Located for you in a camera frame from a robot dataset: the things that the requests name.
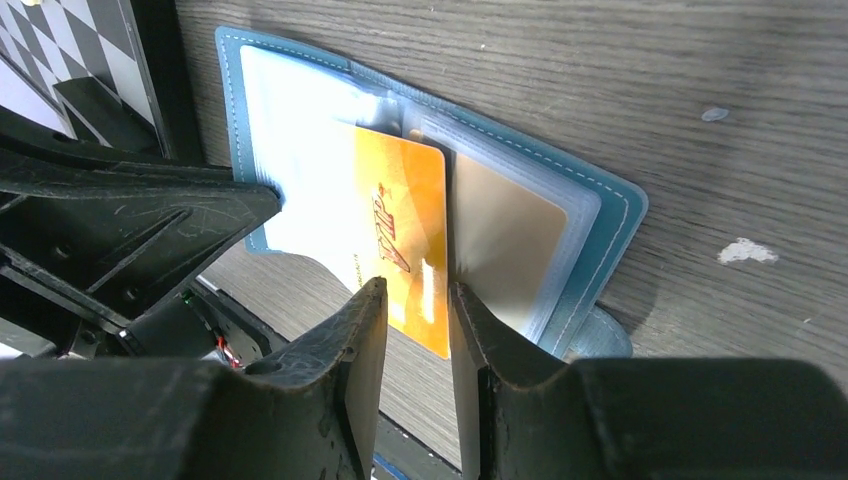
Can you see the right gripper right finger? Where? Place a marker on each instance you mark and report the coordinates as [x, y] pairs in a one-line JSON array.
[[524, 414]]

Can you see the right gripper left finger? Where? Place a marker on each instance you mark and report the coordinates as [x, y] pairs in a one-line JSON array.
[[306, 411]]

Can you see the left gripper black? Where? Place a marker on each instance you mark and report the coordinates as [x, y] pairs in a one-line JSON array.
[[120, 275]]

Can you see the blue card holder wallet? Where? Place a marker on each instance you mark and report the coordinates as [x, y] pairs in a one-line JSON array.
[[285, 103]]

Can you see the gold credit card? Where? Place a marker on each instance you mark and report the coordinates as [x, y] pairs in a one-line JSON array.
[[516, 227]]

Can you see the orange VIP credit card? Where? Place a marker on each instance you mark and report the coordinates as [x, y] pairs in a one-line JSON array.
[[393, 224]]

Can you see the black white chessboard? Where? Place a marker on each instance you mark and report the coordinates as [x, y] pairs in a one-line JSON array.
[[125, 55]]

